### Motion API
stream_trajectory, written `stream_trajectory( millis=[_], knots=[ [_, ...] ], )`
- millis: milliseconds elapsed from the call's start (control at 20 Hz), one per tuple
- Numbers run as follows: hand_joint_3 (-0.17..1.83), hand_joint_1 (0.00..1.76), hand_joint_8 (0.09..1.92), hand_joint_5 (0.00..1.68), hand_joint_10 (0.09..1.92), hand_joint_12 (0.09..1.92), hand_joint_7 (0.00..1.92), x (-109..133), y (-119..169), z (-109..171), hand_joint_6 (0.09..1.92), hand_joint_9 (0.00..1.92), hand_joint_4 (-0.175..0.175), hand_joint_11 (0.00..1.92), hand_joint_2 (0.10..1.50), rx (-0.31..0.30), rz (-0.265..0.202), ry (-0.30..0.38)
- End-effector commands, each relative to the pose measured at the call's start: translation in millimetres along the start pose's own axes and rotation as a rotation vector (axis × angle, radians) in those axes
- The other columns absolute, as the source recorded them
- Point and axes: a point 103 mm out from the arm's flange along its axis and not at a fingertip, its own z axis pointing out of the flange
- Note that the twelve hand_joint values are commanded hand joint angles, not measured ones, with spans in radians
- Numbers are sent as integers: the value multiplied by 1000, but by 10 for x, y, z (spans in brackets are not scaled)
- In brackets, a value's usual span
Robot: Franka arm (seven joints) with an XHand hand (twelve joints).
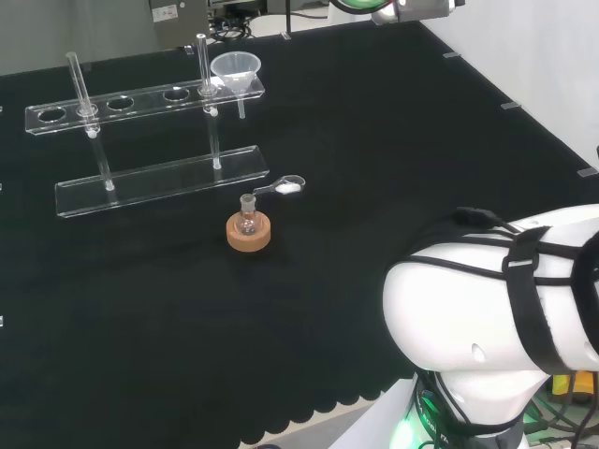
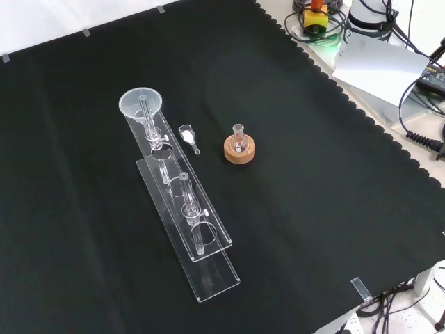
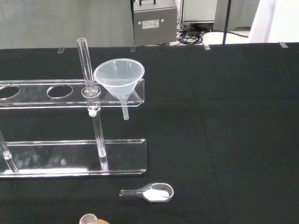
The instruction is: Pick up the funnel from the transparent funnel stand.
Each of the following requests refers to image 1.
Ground glass weighing funnel with powder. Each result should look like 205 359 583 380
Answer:
252 174 307 197

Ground clear acrylic funnel stand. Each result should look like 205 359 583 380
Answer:
23 33 271 219

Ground small round-bottom glass flask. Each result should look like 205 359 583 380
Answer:
235 194 260 237

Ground black bench cloth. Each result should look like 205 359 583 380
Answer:
0 21 599 446

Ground grey metal box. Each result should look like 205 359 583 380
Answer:
149 0 211 51

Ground yellow stop button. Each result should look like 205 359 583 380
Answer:
551 370 592 406

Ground cork ring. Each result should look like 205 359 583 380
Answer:
226 212 273 254

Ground black cable bundle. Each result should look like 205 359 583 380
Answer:
209 12 256 44

